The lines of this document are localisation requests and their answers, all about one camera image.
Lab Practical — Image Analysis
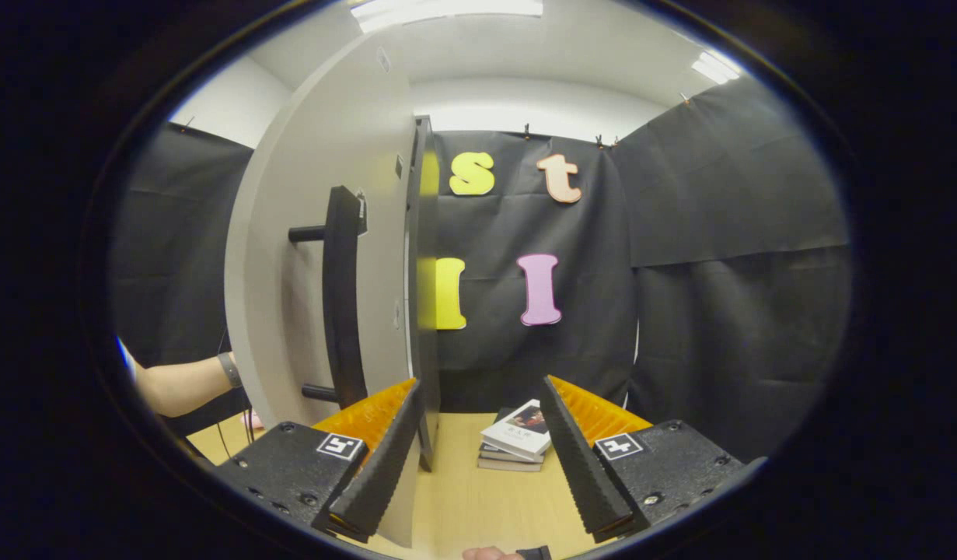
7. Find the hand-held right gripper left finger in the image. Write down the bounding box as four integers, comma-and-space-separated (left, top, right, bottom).
212, 378, 424, 544

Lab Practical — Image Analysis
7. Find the small ceiling light panel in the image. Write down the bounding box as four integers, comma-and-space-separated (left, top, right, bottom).
691, 50, 742, 86

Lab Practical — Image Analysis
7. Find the dark cover book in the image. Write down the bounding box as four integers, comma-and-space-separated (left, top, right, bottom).
478, 442, 545, 464

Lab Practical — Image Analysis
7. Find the grey cover book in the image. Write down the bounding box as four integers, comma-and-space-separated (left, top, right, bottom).
477, 456, 544, 473

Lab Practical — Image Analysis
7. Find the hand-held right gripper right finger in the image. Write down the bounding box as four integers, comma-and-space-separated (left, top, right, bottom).
540, 375, 767, 544

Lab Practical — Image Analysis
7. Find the black backdrop cloth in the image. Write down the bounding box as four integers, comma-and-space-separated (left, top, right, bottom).
111, 76, 852, 464

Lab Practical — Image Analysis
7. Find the white portrait cover book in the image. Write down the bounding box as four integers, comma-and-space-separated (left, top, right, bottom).
480, 399, 554, 458

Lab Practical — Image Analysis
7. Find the beige cabinet door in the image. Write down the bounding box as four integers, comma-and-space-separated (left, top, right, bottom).
224, 35, 418, 549

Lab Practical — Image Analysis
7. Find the large ceiling light panel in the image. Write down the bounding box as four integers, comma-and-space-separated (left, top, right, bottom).
350, 0, 544, 33

